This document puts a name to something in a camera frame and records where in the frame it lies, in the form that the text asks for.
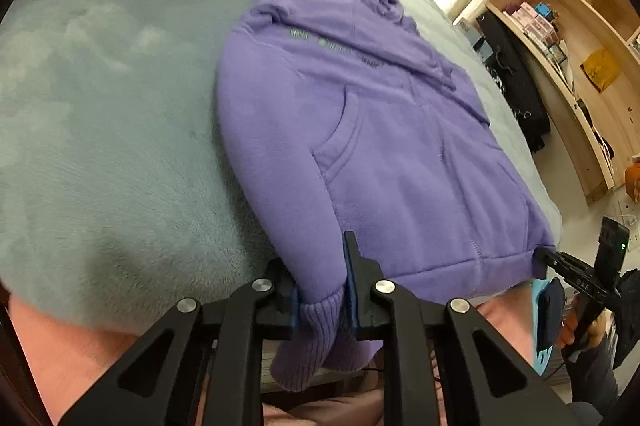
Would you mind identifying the wooden shelf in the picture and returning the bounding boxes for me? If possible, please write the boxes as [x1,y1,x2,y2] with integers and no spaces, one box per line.
[447,0,640,207]

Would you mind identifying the yellow paper bag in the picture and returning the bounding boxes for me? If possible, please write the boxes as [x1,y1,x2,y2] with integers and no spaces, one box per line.
[580,48,621,92]

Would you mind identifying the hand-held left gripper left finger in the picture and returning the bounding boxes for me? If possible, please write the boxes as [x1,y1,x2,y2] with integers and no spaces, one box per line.
[57,256,301,426]

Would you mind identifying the light blue slipper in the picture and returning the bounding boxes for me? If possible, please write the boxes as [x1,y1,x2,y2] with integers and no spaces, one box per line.
[532,277,568,374]

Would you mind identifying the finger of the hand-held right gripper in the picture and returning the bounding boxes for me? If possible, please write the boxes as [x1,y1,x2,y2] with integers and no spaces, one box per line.
[532,249,618,302]
[544,250,598,276]

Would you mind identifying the purple zip hoodie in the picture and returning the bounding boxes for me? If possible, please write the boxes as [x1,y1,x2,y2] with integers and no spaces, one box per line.
[215,0,557,393]

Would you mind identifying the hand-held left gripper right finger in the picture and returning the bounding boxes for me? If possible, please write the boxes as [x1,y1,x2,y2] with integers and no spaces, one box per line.
[342,230,576,426]

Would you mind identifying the stack of pink boxes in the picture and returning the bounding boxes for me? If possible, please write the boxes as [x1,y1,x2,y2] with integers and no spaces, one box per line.
[502,0,561,47]

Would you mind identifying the grey-blue fleece bed blanket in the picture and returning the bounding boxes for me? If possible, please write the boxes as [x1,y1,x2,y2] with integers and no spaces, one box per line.
[0,0,563,347]

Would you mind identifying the person's pink pants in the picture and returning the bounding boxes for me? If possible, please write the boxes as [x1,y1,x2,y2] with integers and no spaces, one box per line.
[10,291,546,426]

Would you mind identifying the black bag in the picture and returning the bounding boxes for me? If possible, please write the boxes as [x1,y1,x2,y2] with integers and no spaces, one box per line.
[475,12,552,153]

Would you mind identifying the person's right hand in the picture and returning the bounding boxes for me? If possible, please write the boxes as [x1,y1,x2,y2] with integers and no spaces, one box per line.
[559,301,608,352]

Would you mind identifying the white cardboard box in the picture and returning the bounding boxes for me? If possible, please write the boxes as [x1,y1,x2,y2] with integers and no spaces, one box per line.
[454,17,488,57]

